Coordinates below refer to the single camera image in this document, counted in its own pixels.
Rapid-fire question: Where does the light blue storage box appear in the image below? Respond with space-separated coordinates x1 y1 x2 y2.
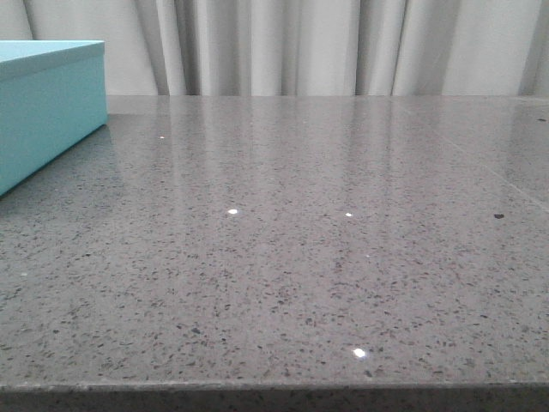
1 40 108 193

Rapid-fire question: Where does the white pleated curtain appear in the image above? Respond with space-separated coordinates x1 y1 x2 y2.
1 0 548 96

